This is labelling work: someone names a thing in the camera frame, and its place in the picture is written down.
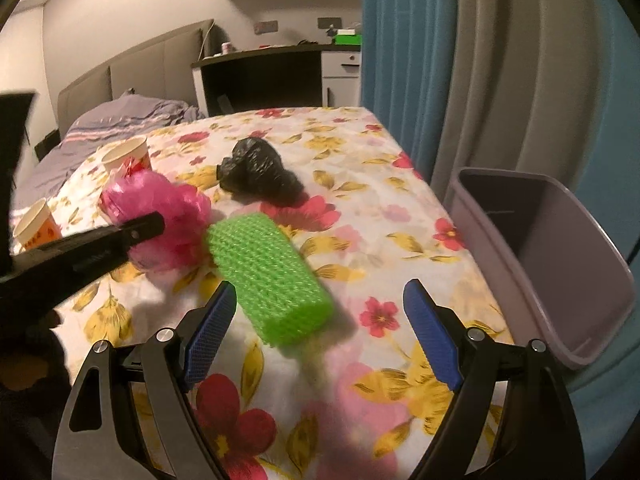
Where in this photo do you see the blue curtain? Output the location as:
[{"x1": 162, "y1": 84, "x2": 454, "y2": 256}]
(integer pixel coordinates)
[
  {"x1": 567, "y1": 0, "x2": 640, "y2": 441},
  {"x1": 356, "y1": 0, "x2": 463, "y2": 196}
]

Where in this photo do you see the orange paper cup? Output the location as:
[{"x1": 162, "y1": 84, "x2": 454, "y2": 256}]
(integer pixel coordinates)
[
  {"x1": 12, "y1": 198, "x2": 63, "y2": 253},
  {"x1": 101, "y1": 136, "x2": 152, "y2": 181}
]

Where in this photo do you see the black bed frame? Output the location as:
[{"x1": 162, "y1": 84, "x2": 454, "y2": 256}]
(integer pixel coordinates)
[{"x1": 35, "y1": 130, "x2": 61, "y2": 161}]

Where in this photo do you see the grey striped blanket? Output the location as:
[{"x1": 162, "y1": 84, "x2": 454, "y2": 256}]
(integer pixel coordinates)
[{"x1": 10, "y1": 89, "x2": 206, "y2": 211}]

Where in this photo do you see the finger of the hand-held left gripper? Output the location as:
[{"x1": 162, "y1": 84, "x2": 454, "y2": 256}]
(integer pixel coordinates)
[{"x1": 10, "y1": 211, "x2": 166, "y2": 311}]

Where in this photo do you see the white drawer cabinet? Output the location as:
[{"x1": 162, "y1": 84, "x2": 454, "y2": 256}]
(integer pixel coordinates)
[{"x1": 320, "y1": 50, "x2": 362, "y2": 108}]

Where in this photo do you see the grey padded headboard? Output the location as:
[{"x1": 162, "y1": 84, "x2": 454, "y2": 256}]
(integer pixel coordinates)
[{"x1": 57, "y1": 19, "x2": 216, "y2": 133}]

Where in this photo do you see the floral tablecloth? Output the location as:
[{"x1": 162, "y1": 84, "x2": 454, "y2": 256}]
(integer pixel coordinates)
[{"x1": 10, "y1": 106, "x2": 516, "y2": 480}]

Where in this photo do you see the green foam net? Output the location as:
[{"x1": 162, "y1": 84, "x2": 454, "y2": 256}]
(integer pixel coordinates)
[{"x1": 206, "y1": 212, "x2": 335, "y2": 347}]

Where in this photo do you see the grey plastic bin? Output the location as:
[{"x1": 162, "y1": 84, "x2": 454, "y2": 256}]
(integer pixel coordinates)
[{"x1": 445, "y1": 167, "x2": 636, "y2": 371}]

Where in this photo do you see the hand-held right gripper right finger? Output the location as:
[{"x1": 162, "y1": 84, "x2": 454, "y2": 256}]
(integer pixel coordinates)
[{"x1": 403, "y1": 279, "x2": 586, "y2": 480}]

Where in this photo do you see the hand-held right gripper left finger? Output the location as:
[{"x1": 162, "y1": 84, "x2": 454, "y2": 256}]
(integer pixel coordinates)
[{"x1": 52, "y1": 281, "x2": 238, "y2": 480}]

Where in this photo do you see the pink plastic bag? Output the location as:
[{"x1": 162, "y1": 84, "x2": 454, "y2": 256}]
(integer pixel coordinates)
[{"x1": 99, "y1": 170, "x2": 212, "y2": 274}]

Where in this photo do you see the grey curtain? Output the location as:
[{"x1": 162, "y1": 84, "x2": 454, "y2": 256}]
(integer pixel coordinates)
[{"x1": 430, "y1": 0, "x2": 626, "y2": 261}]

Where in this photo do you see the dark desk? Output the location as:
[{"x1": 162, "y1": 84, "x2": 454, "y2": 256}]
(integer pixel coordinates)
[{"x1": 191, "y1": 42, "x2": 363, "y2": 118}]

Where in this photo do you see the white cable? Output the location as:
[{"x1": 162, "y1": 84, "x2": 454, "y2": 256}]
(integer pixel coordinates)
[{"x1": 200, "y1": 20, "x2": 219, "y2": 59}]

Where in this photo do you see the small black plastic bag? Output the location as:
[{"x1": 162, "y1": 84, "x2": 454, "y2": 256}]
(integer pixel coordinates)
[{"x1": 218, "y1": 137, "x2": 304, "y2": 207}]

